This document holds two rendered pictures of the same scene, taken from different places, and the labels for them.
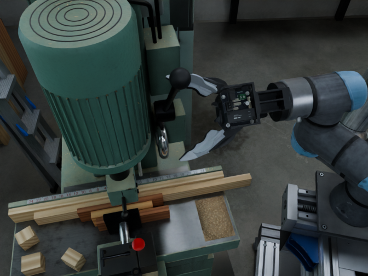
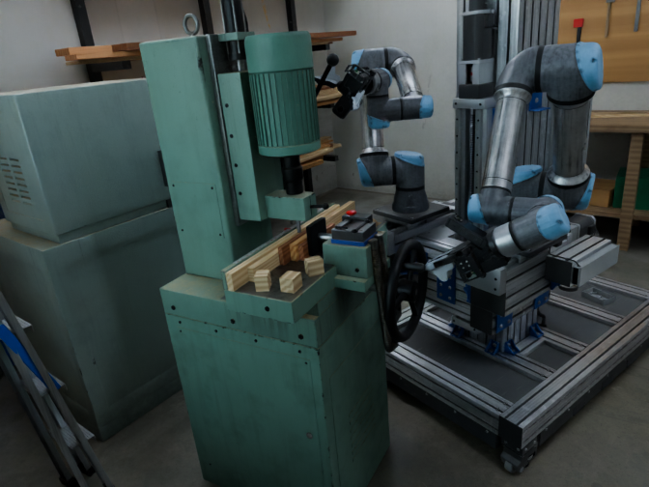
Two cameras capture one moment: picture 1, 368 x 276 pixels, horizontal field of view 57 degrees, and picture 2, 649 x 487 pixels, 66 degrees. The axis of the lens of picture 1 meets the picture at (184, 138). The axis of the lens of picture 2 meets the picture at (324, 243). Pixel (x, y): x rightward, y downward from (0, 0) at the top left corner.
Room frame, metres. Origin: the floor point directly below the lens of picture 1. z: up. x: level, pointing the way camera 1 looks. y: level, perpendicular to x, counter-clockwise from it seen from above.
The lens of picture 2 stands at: (-0.55, 1.15, 1.46)
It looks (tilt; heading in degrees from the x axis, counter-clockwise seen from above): 21 degrees down; 313
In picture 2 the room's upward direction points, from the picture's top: 5 degrees counter-clockwise
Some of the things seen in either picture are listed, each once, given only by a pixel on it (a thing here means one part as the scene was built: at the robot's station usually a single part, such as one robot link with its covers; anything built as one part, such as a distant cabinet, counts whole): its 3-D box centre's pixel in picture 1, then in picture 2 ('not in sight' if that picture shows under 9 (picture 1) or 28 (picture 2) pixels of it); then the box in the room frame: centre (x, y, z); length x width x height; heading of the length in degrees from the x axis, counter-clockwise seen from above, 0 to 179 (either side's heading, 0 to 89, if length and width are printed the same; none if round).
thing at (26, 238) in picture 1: (27, 237); (263, 280); (0.36, 0.41, 0.92); 0.04 x 0.03 x 0.04; 128
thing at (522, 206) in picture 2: not in sight; (538, 214); (-0.17, -0.04, 1.04); 0.11 x 0.11 x 0.08; 10
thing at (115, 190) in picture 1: (121, 175); (291, 207); (0.48, 0.16, 1.03); 0.14 x 0.07 x 0.09; 12
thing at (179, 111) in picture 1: (168, 122); not in sight; (0.68, 0.04, 1.02); 0.09 x 0.07 x 0.12; 102
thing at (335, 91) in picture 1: (329, 95); (377, 81); (0.46, -0.27, 1.34); 0.11 x 0.08 x 0.09; 102
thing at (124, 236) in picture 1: (124, 231); (325, 237); (0.36, 0.15, 0.95); 0.09 x 0.07 x 0.09; 102
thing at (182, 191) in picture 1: (147, 198); (309, 235); (0.47, 0.10, 0.92); 0.61 x 0.02 x 0.04; 102
